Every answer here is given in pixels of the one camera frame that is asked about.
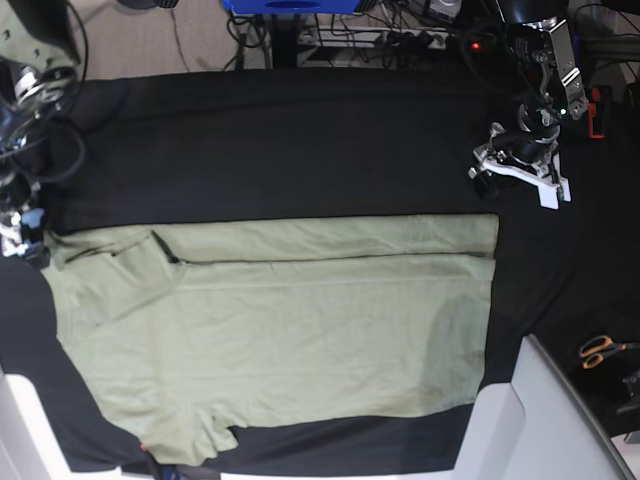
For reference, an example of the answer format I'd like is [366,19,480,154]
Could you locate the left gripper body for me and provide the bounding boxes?
[474,122,560,175]

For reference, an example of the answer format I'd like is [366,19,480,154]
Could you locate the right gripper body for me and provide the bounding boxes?
[1,174,45,258]

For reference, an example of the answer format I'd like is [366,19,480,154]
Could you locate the green T-shirt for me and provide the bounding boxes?
[43,214,499,466]

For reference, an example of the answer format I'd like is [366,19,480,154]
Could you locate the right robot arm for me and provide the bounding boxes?
[1,1,88,269]

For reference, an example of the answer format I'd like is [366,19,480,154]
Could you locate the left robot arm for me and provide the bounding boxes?
[460,1,588,209]

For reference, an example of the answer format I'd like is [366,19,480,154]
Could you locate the orange black clamp right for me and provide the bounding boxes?
[587,85,613,140]

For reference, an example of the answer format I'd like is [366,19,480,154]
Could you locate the white power strip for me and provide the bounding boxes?
[297,25,461,51]

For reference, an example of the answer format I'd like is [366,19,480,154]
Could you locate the black table cloth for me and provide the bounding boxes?
[1,68,639,477]

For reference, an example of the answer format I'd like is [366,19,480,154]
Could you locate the black table leg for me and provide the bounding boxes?
[269,14,305,69]

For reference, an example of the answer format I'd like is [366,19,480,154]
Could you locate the blue box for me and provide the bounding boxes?
[222,0,360,15]

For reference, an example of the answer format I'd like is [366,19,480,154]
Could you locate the orange handled scissors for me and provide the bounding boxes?
[579,335,639,370]

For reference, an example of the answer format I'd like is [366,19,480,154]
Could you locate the white frame left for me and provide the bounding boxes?
[1,372,71,480]

